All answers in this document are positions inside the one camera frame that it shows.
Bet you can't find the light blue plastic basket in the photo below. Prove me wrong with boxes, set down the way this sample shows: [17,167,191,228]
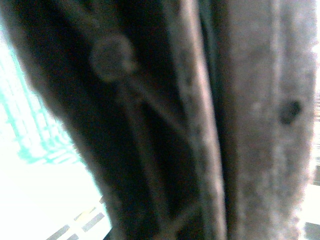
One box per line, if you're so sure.
[0,37,111,240]

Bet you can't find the brown basket handle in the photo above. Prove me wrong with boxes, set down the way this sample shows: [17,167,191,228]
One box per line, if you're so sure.
[0,0,317,240]

